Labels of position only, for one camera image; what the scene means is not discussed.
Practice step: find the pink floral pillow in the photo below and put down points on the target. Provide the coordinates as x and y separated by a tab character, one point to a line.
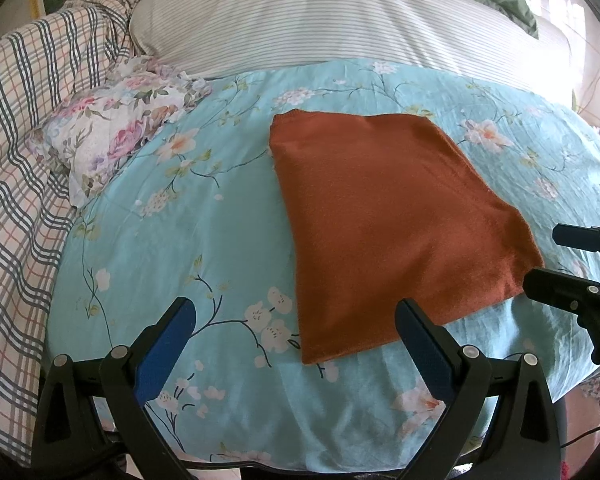
115	125

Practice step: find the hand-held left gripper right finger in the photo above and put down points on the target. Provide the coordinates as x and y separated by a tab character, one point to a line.
430	352

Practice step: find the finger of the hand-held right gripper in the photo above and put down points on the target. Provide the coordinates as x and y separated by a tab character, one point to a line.
580	237
565	291

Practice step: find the white striped pillow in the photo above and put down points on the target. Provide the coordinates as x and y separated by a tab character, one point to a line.
320	15

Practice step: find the plaid blanket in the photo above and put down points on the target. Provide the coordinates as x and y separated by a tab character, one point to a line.
20	160

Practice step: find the rust orange garment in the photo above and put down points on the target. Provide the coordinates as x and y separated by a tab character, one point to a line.
390	230

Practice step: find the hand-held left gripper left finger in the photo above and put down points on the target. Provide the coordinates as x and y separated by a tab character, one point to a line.
167	347

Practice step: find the light blue floral bedsheet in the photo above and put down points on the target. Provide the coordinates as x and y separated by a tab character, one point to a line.
190	260

